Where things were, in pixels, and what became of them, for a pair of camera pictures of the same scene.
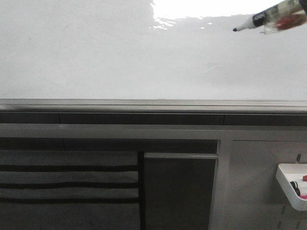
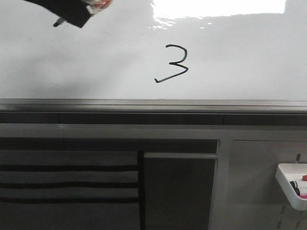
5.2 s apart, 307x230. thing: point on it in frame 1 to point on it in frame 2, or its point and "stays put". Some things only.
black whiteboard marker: (288, 14) to (60, 20)
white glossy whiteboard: (147, 50) stays put
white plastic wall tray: (286, 173) stays put
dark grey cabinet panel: (178, 190) stays put
